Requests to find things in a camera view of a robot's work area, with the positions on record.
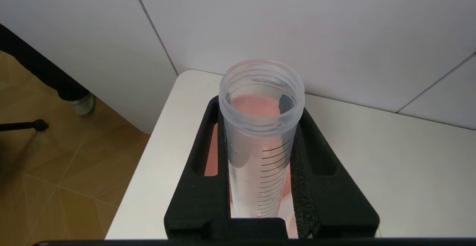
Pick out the test tube with red pigment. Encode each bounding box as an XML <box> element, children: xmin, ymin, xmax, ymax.
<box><xmin>218</xmin><ymin>59</ymin><xmax>306</xmax><ymax>219</ymax></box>

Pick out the black tripod leg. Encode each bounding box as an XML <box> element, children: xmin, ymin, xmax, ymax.
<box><xmin>0</xmin><ymin>119</ymin><xmax>49</xmax><ymax>133</ymax></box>

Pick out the pink bowl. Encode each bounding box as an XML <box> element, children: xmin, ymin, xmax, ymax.
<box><xmin>203</xmin><ymin>93</ymin><xmax>300</xmax><ymax>239</ymax></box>

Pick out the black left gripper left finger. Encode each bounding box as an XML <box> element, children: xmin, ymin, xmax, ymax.
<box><xmin>164</xmin><ymin>95</ymin><xmax>232</xmax><ymax>240</ymax></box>

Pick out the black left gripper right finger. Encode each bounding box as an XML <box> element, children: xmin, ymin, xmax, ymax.
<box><xmin>289</xmin><ymin>106</ymin><xmax>380</xmax><ymax>239</ymax></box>

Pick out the person leg in black trousers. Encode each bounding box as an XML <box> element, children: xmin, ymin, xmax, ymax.
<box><xmin>0</xmin><ymin>23</ymin><xmax>92</xmax><ymax>102</ymax></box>

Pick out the white shoe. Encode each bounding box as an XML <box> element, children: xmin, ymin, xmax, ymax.
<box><xmin>70</xmin><ymin>93</ymin><xmax>97</xmax><ymax>117</ymax></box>

